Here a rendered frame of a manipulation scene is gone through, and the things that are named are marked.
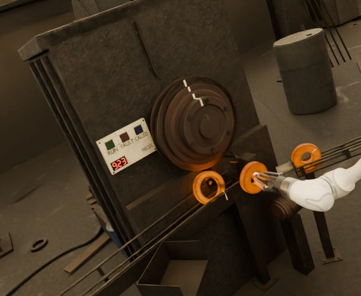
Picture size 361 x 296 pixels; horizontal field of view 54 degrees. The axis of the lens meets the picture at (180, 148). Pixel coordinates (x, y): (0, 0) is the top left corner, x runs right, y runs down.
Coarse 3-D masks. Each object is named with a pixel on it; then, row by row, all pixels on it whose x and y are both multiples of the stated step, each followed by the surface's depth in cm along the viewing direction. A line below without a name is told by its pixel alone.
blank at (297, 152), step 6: (300, 144) 192; (306, 144) 190; (312, 144) 191; (294, 150) 193; (300, 150) 191; (306, 150) 191; (312, 150) 191; (318, 150) 190; (294, 156) 192; (300, 156) 192; (312, 156) 193; (318, 156) 192; (294, 162) 193; (300, 162) 193; (306, 162) 195; (312, 168) 194
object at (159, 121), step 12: (180, 84) 167; (192, 84) 170; (216, 84) 177; (168, 96) 164; (228, 96) 181; (156, 108) 168; (156, 120) 164; (156, 132) 167; (228, 144) 186; (168, 156) 169; (192, 168) 177; (204, 168) 181
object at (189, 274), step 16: (160, 256) 163; (176, 256) 168; (192, 256) 163; (144, 272) 151; (160, 272) 161; (176, 272) 162; (192, 272) 158; (144, 288) 145; (160, 288) 141; (176, 288) 137; (192, 288) 150
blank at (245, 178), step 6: (252, 162) 167; (258, 162) 167; (246, 168) 164; (252, 168) 165; (258, 168) 167; (264, 168) 169; (240, 174) 166; (246, 174) 164; (252, 174) 166; (240, 180) 166; (246, 180) 164; (246, 186) 165; (252, 186) 167; (258, 186) 169; (252, 192) 168; (258, 192) 170
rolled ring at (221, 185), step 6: (198, 174) 190; (204, 174) 189; (210, 174) 190; (216, 174) 192; (198, 180) 187; (216, 180) 193; (222, 180) 192; (198, 186) 187; (222, 186) 192; (198, 192) 186; (198, 198) 186; (204, 198) 187
